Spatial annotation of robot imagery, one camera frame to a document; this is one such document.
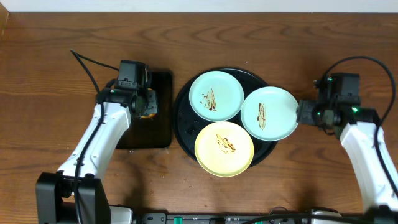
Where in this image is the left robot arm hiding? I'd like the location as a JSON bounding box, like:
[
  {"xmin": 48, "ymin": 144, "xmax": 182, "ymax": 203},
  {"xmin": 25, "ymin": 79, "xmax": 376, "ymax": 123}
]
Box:
[{"xmin": 35, "ymin": 88, "xmax": 157, "ymax": 223}]

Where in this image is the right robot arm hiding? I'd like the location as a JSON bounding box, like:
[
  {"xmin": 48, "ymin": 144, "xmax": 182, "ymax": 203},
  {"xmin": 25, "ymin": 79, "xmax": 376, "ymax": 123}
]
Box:
[{"xmin": 297, "ymin": 98, "xmax": 397, "ymax": 223}]

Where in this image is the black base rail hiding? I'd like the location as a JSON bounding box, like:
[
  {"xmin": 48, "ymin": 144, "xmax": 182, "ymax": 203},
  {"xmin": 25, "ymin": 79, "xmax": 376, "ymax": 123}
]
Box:
[{"xmin": 132, "ymin": 213, "xmax": 316, "ymax": 224}]

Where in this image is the pale green plate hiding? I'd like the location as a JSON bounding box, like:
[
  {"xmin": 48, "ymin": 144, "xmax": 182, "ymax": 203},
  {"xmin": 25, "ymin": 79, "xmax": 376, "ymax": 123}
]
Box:
[{"xmin": 241, "ymin": 86, "xmax": 299, "ymax": 141}]

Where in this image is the green and yellow sponge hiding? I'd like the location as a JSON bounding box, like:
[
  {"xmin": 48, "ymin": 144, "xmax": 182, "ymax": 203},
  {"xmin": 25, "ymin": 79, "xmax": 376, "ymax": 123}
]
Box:
[{"xmin": 141, "ymin": 88, "xmax": 158, "ymax": 119}]

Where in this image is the yellow plate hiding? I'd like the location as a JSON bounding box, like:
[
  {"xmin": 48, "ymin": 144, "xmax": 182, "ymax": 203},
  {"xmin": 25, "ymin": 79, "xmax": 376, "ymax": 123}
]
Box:
[{"xmin": 194, "ymin": 121, "xmax": 254, "ymax": 177}]

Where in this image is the light blue plate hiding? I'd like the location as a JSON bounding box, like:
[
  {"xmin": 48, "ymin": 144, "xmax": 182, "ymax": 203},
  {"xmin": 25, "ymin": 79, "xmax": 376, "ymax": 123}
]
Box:
[{"xmin": 188, "ymin": 70, "xmax": 244, "ymax": 122}]

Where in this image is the black rectangular tray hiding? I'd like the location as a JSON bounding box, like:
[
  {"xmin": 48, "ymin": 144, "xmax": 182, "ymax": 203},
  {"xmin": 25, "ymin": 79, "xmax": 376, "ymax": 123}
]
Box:
[{"xmin": 116, "ymin": 70, "xmax": 173, "ymax": 149}]

